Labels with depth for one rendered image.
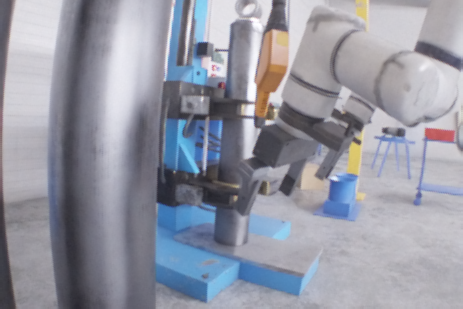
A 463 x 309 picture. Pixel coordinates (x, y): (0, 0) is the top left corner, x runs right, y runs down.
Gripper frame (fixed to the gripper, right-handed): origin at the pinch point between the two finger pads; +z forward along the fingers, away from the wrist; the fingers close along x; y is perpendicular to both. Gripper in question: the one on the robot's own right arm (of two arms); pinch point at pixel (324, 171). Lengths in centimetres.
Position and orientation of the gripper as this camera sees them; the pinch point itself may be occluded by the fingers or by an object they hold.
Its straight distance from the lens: 92.2
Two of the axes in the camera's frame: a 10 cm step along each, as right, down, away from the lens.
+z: -4.8, 8.7, 1.2
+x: 3.9, 0.9, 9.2
